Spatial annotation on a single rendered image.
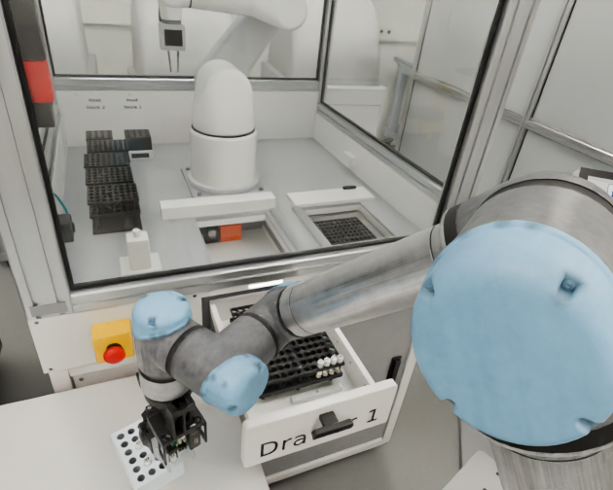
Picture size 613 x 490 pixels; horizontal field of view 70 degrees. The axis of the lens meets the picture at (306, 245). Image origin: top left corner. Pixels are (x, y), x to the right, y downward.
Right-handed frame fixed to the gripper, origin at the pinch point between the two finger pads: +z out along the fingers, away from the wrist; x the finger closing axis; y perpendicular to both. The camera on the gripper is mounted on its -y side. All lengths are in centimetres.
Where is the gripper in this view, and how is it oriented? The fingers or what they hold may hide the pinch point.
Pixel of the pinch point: (170, 451)
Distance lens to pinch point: 88.8
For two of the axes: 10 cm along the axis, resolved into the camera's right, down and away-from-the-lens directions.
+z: -1.0, 8.4, 5.3
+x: 7.8, -2.7, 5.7
